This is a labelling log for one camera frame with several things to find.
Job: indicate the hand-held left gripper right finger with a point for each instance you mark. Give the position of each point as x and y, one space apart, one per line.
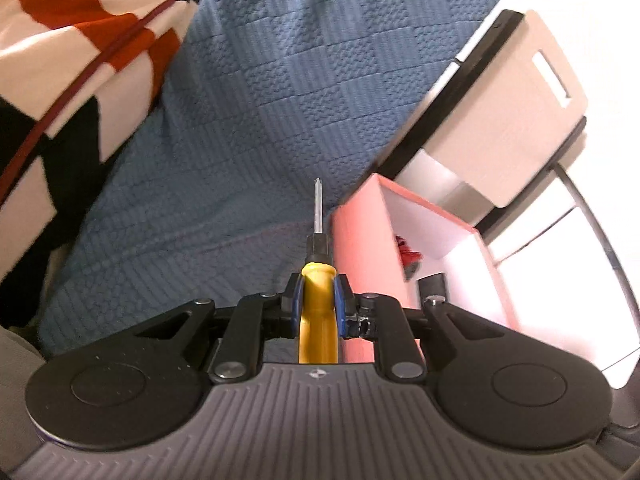
341 305

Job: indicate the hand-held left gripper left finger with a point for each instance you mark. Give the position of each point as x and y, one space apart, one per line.
298 305

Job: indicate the pink cardboard box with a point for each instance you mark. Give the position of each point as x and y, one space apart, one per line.
360 240

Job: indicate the red thread spool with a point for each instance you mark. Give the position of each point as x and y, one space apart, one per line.
410 257

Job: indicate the small black block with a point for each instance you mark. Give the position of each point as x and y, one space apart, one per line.
434 285

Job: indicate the blue textured blanket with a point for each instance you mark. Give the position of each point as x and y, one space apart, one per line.
275 85

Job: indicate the grey cloth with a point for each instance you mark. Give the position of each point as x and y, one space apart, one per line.
17 350

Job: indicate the red black white printed blanket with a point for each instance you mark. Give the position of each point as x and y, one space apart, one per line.
65 0

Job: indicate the thin black metal frame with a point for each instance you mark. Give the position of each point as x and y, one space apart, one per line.
609 249

